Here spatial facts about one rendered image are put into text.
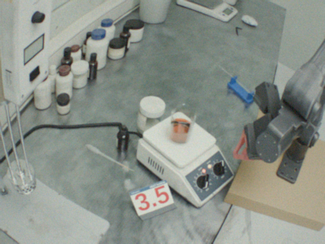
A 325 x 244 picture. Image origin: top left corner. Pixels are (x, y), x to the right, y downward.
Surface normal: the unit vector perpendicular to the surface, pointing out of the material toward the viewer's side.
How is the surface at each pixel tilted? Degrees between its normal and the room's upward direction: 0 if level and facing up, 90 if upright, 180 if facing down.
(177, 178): 90
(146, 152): 90
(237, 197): 90
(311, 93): 30
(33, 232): 0
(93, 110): 0
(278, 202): 0
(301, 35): 90
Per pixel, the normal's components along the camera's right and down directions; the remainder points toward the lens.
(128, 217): 0.14, -0.72
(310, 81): -0.25, -0.43
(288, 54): -0.40, 0.59
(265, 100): -0.88, -0.09
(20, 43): 0.91, 0.37
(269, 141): -0.73, 0.37
